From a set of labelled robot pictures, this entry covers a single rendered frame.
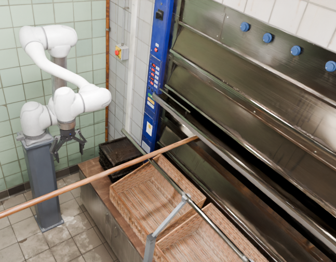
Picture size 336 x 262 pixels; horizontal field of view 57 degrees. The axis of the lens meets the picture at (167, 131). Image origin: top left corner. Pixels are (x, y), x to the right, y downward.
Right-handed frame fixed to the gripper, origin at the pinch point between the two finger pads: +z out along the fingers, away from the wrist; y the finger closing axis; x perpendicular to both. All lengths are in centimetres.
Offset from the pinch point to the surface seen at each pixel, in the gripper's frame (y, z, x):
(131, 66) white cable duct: -82, -7, -70
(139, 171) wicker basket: -61, 56, -17
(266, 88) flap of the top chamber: -85, -49, 51
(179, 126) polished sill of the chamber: -87, 13, -7
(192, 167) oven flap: -83, 34, 17
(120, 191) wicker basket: -44, 69, -16
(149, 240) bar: -24, 38, 48
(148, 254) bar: -24, 51, 49
